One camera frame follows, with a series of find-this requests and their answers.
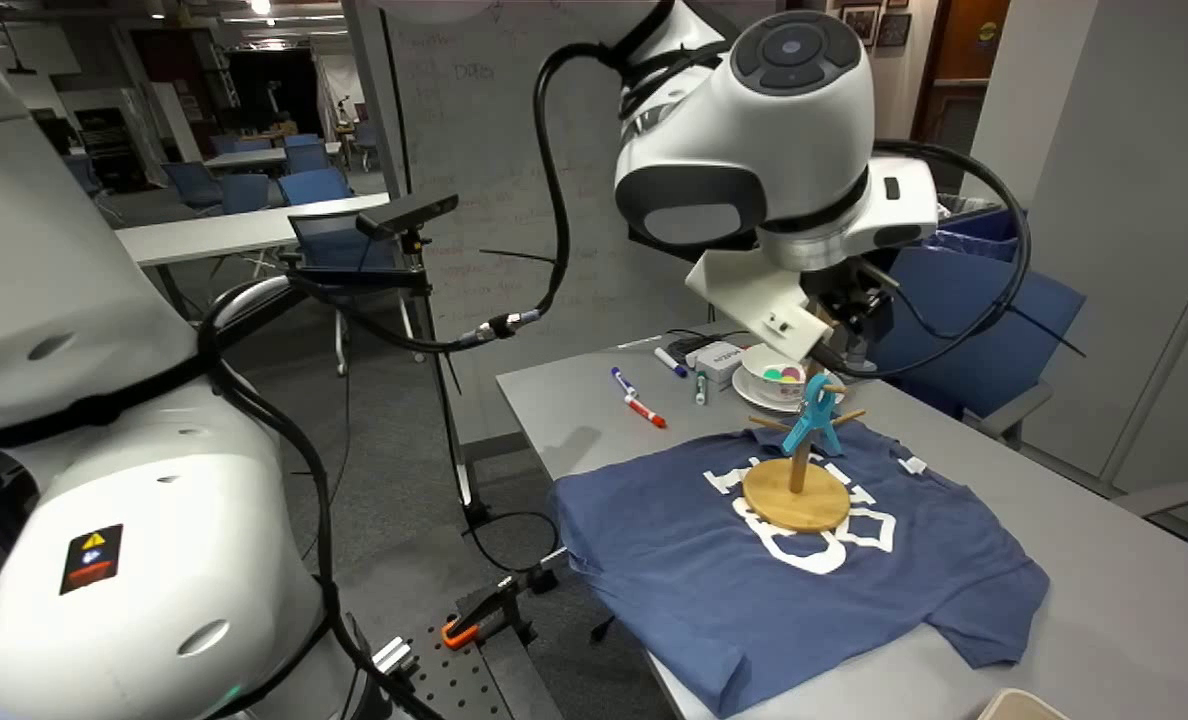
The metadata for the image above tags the blue plastic clothes peg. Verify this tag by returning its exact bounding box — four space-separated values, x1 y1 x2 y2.
780 370 846 455

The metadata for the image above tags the blue recycling bin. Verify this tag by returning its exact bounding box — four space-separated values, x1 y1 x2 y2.
932 207 1015 258

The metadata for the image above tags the white bowl with toys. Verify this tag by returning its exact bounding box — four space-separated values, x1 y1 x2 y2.
741 344 809 394

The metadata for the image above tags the wooden mug tree stand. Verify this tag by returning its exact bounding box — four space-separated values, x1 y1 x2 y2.
745 416 851 530

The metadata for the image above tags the blue office chair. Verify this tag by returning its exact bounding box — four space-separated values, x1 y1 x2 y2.
871 248 1085 435

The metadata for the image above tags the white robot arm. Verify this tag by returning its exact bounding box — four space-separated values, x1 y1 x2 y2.
0 0 940 720

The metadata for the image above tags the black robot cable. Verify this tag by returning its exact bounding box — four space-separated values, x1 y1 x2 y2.
0 31 1089 720

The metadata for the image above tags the small white cardboard box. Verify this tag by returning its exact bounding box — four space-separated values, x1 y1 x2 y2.
690 340 745 377

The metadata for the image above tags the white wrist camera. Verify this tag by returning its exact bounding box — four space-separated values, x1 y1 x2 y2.
686 250 830 360

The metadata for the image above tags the orange black clamp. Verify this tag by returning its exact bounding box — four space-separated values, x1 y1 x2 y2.
440 576 531 651

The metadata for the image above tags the white plate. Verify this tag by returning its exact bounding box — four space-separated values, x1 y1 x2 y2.
734 366 806 416

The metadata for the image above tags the blue t-shirt with print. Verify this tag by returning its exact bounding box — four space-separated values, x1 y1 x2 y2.
558 422 1047 712

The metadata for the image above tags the blue marker pen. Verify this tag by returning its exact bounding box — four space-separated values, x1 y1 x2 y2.
609 366 638 394

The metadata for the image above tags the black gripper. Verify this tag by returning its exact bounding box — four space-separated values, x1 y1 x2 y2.
806 258 898 377

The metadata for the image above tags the red marker pen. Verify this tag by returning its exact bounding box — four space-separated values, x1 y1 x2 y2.
625 394 667 428

